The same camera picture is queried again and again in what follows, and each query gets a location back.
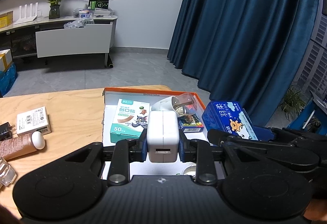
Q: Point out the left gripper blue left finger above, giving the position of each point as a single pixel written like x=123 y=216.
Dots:
x=143 y=145

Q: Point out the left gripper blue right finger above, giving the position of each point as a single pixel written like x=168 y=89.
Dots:
x=183 y=147

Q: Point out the red tiger playing card box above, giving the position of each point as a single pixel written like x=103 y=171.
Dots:
x=190 y=123

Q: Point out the white square charger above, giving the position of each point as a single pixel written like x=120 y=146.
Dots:
x=162 y=137

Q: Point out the green bandage box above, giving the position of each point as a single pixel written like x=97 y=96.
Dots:
x=130 y=119

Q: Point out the white mosquito repellent plug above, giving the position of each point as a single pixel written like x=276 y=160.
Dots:
x=182 y=105

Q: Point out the blue tin box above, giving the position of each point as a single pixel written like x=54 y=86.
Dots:
x=230 y=117

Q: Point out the brown cosmetic tube white cap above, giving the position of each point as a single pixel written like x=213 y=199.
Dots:
x=22 y=145

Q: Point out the black usb charger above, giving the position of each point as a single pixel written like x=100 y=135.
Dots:
x=6 y=131

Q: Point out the clear glass refill bottle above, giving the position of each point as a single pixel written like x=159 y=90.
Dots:
x=7 y=173

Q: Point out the person's right hand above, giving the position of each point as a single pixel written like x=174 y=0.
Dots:
x=316 y=210

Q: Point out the blue stool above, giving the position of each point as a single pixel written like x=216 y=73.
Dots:
x=315 y=107

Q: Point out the small floor plant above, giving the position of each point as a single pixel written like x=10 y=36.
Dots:
x=293 y=102

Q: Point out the white flat product box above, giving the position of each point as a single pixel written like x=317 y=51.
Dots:
x=32 y=121

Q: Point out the dark blue curtain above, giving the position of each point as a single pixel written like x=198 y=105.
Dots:
x=243 y=50

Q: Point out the white tv cabinet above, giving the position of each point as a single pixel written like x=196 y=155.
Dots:
x=45 y=38

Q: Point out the black green display box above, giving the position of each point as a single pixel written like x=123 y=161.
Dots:
x=101 y=4

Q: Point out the blue bag with boxes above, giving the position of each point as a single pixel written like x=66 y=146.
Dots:
x=8 y=71

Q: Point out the white wifi router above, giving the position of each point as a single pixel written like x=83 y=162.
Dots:
x=27 y=13

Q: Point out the yellow box on cabinet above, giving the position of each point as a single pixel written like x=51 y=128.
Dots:
x=6 y=19

